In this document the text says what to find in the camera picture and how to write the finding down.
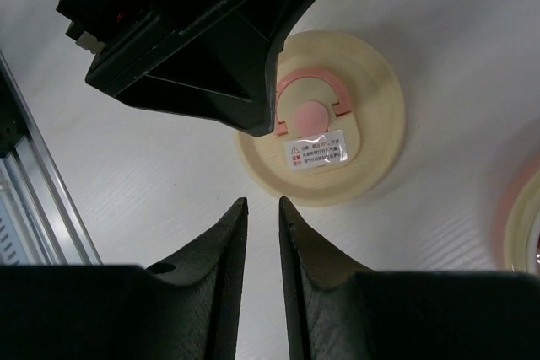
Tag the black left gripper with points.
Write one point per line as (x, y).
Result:
(210, 59)

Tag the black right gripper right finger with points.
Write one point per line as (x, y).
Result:
(337, 308)

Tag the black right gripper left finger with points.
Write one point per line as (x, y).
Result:
(186, 306)

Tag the cream lid pink handle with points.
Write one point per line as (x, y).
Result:
(339, 122)

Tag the pink lunch bowl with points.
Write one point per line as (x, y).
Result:
(516, 223)

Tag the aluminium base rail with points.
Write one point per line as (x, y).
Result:
(40, 224)

